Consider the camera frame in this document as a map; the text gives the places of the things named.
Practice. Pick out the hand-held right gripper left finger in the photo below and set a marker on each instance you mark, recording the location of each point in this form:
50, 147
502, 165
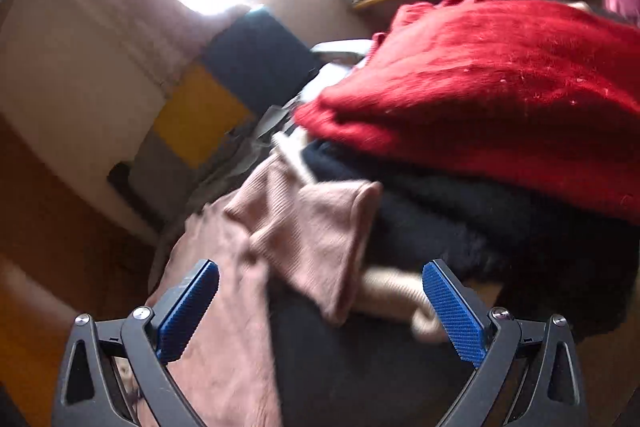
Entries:
187, 307

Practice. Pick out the red knit sweater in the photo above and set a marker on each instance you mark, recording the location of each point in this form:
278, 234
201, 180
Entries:
480, 97

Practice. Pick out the yellow grey navy blanket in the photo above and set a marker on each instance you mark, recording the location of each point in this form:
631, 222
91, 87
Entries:
220, 97

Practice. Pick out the cream knit garment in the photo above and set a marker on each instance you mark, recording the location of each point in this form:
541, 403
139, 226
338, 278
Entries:
395, 302

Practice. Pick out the black fuzzy garment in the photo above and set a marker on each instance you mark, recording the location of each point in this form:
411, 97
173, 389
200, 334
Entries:
465, 227

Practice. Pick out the pink ribbed garment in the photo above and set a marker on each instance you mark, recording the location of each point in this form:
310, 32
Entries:
300, 227

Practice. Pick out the grey white cloth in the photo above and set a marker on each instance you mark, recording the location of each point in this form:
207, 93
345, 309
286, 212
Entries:
295, 117

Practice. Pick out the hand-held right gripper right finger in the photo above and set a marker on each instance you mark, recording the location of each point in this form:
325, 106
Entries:
454, 314

